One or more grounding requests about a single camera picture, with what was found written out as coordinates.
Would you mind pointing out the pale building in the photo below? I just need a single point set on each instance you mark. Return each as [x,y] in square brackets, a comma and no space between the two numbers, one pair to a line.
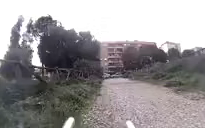
[171,45]

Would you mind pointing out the wooden rail fence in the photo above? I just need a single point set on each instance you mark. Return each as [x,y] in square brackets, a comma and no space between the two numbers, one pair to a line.
[53,71]

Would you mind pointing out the grass verge with bushes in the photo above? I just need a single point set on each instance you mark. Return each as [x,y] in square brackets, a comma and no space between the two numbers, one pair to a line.
[186,75]

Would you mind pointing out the grass verge with weeds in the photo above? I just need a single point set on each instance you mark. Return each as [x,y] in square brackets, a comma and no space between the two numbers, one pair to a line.
[33,103]

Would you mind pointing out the red brick apartment building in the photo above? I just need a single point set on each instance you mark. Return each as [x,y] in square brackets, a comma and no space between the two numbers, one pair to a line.
[114,55]

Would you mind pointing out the row of trees and bushes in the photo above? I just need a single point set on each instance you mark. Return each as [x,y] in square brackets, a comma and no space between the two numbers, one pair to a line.
[150,55]

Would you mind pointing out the robot's own part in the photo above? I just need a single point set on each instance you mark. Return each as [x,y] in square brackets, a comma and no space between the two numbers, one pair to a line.
[68,122]
[130,124]

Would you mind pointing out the grey gravel path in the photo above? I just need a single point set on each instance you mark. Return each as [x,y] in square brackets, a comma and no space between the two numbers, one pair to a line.
[146,103]

